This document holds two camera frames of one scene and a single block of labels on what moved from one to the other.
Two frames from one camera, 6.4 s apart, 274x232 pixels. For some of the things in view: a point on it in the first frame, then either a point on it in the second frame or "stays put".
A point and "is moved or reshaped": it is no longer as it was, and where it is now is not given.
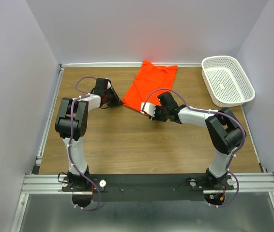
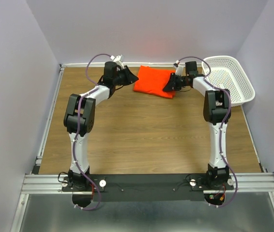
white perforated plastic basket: x=227 y=85 stays put
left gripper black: x=116 y=101 -> x=130 y=78
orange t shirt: x=150 y=79 is moved or reshaped
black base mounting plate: x=151 y=187 stays put
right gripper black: x=155 y=117 -> x=171 y=85
